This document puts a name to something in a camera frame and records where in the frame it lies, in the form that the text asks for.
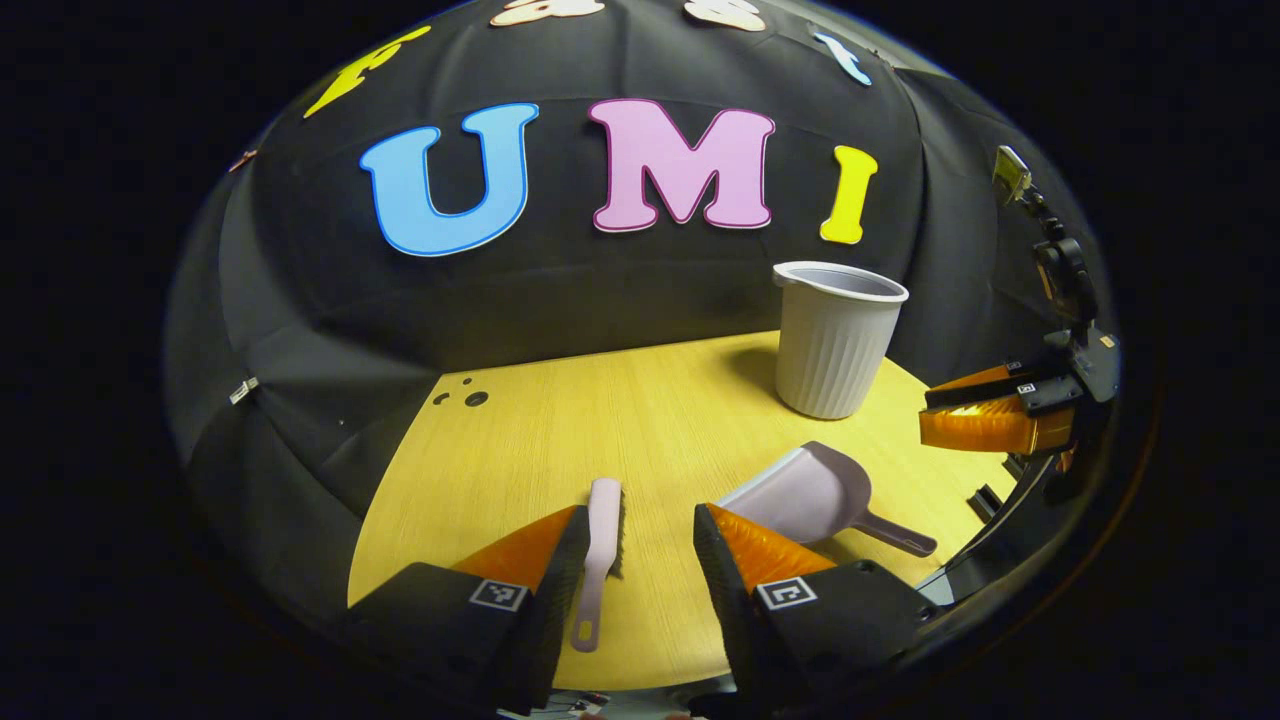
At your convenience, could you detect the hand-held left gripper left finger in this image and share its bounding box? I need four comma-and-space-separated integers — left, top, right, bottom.
340, 505, 593, 716

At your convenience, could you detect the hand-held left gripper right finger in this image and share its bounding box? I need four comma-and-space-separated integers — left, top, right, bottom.
692, 503, 941, 713

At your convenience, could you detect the pale lilac small broom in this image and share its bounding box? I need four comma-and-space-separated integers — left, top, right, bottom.
570, 477, 626, 654

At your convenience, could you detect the pale lilac dustpan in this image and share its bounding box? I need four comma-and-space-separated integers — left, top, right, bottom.
715, 441, 939, 559

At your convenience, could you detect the white ribbed garbage bin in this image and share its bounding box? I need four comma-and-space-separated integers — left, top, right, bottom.
772, 260, 910, 421

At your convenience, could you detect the wooden desktop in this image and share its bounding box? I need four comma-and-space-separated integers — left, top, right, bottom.
347, 330, 1019, 693

